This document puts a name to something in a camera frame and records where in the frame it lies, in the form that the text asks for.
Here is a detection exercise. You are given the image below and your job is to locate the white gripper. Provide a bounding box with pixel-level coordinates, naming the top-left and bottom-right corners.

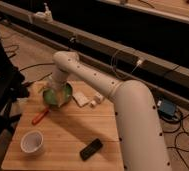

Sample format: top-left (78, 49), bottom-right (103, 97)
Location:
top-left (46, 76), bottom-right (67, 106)

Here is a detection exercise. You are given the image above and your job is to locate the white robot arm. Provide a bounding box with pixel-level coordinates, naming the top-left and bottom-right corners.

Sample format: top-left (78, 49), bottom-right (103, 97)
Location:
top-left (51, 51), bottom-right (172, 171)

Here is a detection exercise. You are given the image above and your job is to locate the green ceramic bowl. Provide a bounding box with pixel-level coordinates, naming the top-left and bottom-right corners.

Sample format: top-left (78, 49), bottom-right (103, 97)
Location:
top-left (42, 83), bottom-right (73, 108)

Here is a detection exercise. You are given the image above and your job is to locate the white folded cloth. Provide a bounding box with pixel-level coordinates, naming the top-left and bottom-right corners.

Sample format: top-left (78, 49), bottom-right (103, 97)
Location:
top-left (73, 92), bottom-right (89, 107)

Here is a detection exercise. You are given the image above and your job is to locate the white tube bottle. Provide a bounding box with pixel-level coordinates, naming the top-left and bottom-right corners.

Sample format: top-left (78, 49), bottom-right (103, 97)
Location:
top-left (90, 94), bottom-right (104, 107)

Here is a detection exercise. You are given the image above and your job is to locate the wooden table board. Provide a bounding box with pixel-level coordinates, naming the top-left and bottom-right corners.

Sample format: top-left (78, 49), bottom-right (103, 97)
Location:
top-left (2, 81), bottom-right (124, 171)

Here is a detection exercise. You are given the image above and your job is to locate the white paper cup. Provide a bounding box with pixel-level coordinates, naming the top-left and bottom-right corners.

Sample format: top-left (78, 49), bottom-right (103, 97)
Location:
top-left (20, 130), bottom-right (44, 156)

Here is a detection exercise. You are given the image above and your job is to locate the black rectangular remote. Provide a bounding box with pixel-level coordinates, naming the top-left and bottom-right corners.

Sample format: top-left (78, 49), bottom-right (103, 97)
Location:
top-left (80, 139), bottom-right (103, 161)

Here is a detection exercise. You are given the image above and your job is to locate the blue power box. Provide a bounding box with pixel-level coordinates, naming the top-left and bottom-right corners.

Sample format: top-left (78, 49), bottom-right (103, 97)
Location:
top-left (157, 99), bottom-right (176, 117)

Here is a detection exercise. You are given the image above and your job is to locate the black floor cable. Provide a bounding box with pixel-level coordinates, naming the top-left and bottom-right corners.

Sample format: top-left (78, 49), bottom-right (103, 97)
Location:
top-left (19, 62), bottom-right (56, 83)

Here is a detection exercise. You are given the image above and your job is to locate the long dark metal rail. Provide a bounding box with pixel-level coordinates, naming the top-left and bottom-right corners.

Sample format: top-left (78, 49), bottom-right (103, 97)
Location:
top-left (0, 0), bottom-right (189, 110)

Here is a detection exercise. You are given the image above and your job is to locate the white object on rail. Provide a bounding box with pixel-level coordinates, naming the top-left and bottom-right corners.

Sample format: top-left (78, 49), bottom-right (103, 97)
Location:
top-left (28, 3), bottom-right (53, 23)

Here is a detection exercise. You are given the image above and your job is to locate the black cables right floor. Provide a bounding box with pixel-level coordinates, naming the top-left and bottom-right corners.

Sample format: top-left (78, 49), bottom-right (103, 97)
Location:
top-left (161, 108), bottom-right (189, 171)

